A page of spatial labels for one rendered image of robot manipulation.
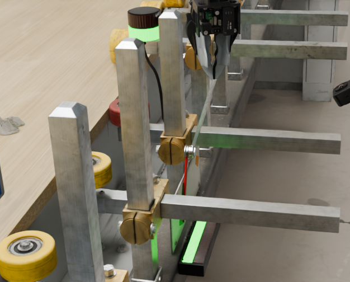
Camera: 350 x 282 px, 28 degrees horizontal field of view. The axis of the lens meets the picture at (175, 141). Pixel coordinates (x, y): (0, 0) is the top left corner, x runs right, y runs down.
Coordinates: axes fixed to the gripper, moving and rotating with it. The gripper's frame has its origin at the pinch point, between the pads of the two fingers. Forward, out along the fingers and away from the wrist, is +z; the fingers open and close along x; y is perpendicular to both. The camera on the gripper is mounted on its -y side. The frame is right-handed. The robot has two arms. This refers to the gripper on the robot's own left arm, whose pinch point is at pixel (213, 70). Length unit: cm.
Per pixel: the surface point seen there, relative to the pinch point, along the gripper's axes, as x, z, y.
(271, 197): 43, 101, -121
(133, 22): -13.3, -8.7, -4.6
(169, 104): -7.7, 7.2, -3.6
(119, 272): -19.6, 16.0, 34.8
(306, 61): 85, 79, -217
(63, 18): -29, 11, -82
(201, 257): -4.9, 30.5, 12.9
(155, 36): -9.5, -5.9, -4.2
